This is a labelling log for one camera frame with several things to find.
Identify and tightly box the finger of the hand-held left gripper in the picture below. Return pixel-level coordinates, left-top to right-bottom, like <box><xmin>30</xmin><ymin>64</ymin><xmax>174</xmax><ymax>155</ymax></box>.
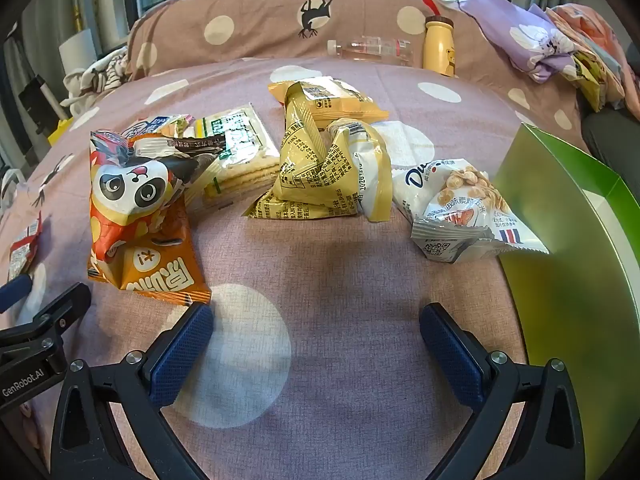
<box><xmin>0</xmin><ymin>275</ymin><xmax>34</xmax><ymax>314</ymax></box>
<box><xmin>0</xmin><ymin>282</ymin><xmax>92</xmax><ymax>372</ymax></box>

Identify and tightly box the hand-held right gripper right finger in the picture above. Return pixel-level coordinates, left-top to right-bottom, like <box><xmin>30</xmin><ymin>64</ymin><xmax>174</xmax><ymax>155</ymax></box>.
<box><xmin>419</xmin><ymin>302</ymin><xmax>586</xmax><ymax>480</ymax></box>

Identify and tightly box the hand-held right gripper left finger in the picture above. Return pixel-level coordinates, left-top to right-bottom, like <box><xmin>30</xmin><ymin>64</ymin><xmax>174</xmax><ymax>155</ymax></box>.
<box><xmin>50</xmin><ymin>302</ymin><xmax>216</xmax><ymax>480</ymax></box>

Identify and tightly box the red snack packet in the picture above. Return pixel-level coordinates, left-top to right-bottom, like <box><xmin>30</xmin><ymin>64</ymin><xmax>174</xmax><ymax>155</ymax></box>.
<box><xmin>7</xmin><ymin>211</ymin><xmax>43</xmax><ymax>283</ymax></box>

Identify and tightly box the green cardboard box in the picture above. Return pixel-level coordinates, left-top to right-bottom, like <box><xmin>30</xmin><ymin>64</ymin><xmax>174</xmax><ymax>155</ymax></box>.
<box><xmin>492</xmin><ymin>122</ymin><xmax>640</xmax><ymax>480</ymax></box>

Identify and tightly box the dark yellow snack packet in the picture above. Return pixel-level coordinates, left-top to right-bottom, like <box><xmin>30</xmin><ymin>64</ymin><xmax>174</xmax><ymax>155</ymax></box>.
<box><xmin>242</xmin><ymin>84</ymin><xmax>362</xmax><ymax>221</ymax></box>

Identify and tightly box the green label cracker packet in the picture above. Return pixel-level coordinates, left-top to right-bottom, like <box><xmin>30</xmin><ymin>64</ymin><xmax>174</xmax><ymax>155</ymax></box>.
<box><xmin>192</xmin><ymin>104</ymin><xmax>281</xmax><ymax>201</ymax></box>

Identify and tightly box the orange panda snack bag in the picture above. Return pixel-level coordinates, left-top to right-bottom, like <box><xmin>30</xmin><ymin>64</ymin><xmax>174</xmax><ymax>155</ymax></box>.
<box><xmin>87</xmin><ymin>129</ymin><xmax>213</xmax><ymax>307</ymax></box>

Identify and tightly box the white nut snack packet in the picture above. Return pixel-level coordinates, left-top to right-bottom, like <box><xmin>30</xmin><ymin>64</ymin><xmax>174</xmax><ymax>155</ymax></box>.
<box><xmin>392</xmin><ymin>157</ymin><xmax>550</xmax><ymax>265</ymax></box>

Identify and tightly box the pink polka dot bedsheet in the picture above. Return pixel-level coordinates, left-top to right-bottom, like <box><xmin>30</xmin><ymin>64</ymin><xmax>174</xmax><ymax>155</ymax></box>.
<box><xmin>0</xmin><ymin>0</ymin><xmax>601</xmax><ymax>480</ymax></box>

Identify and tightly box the small yellow object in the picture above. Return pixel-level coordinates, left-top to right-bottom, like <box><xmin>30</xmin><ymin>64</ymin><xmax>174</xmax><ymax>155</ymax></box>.
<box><xmin>49</xmin><ymin>117</ymin><xmax>75</xmax><ymax>145</ymax></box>

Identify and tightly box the white blue snack packet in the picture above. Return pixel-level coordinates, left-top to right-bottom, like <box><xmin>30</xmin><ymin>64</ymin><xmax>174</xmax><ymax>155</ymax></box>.
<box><xmin>122</xmin><ymin>114</ymin><xmax>198</xmax><ymax>141</ymax></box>

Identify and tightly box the white patterned cloth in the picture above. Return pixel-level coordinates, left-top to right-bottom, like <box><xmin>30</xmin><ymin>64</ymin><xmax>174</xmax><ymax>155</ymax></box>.
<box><xmin>61</xmin><ymin>46</ymin><xmax>132</xmax><ymax>107</ymax></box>

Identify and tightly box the yellow white label snack packet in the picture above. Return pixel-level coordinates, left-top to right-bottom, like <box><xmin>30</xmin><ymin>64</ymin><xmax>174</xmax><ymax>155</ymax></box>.
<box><xmin>267</xmin><ymin>76</ymin><xmax>390</xmax><ymax>131</ymax></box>

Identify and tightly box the yellow bear thermos bottle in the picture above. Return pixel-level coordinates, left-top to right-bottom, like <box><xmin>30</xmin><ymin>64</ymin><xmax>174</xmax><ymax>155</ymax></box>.
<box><xmin>421</xmin><ymin>0</ymin><xmax>457</xmax><ymax>78</ymax></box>

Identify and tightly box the yellow printed cloth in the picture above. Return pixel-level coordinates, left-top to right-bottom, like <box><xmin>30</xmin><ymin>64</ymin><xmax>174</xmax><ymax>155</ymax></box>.
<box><xmin>570</xmin><ymin>52</ymin><xmax>626</xmax><ymax>113</ymax></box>

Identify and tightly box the clear plastic bottle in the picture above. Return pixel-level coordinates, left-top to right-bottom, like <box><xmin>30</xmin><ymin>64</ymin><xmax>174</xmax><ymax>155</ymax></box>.
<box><xmin>327</xmin><ymin>36</ymin><xmax>414</xmax><ymax>67</ymax></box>

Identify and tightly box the purple floral cloth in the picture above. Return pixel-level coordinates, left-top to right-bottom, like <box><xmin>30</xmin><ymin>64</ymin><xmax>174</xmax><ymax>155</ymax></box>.
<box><xmin>459</xmin><ymin>0</ymin><xmax>583</xmax><ymax>84</ymax></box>

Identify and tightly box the pink printed cloth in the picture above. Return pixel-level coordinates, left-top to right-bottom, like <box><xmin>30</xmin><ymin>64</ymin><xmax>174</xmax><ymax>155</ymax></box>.
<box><xmin>545</xmin><ymin>2</ymin><xmax>640</xmax><ymax>111</ymax></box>

